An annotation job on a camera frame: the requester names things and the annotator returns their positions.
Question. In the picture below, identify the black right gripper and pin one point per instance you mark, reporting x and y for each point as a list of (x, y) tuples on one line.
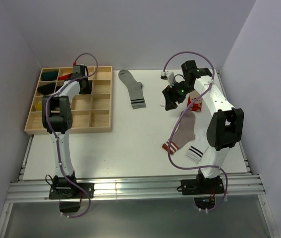
[(169, 92)]

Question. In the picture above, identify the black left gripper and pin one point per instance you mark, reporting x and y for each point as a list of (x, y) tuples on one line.
[(88, 90)]

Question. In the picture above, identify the beige sock with rust stripes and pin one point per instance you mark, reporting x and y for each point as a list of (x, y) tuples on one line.
[(183, 134)]

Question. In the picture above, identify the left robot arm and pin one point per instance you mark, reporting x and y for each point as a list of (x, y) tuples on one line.
[(57, 119)]

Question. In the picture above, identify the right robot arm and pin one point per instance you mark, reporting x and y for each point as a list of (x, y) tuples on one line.
[(226, 124)]

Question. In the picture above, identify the rolled red sock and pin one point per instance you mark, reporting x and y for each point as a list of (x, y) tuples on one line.
[(64, 77)]

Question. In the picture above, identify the beige red reindeer sock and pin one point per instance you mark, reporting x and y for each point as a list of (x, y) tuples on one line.
[(197, 106)]

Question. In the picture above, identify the rolled green sock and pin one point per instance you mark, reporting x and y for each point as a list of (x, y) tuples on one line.
[(49, 75)]

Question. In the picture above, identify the rolled dark sock in tray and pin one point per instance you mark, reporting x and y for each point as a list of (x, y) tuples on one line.
[(46, 89)]

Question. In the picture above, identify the grey sock with black stripes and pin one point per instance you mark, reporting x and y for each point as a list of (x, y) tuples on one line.
[(134, 89)]

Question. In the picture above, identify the wooden compartment tray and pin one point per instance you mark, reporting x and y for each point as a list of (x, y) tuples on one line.
[(91, 113)]

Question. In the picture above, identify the rolled yellow sock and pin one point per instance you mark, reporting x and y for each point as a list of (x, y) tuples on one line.
[(38, 107)]

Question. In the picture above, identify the white sock with black stripes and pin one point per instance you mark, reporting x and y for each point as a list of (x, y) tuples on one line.
[(200, 144)]

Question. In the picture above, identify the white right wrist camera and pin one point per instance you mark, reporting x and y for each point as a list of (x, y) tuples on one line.
[(169, 76)]

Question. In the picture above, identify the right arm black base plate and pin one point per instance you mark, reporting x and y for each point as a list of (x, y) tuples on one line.
[(201, 186)]

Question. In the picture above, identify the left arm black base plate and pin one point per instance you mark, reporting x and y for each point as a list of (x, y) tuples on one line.
[(72, 193)]

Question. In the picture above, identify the aluminium extrusion rail frame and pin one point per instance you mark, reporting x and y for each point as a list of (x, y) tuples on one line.
[(135, 185)]

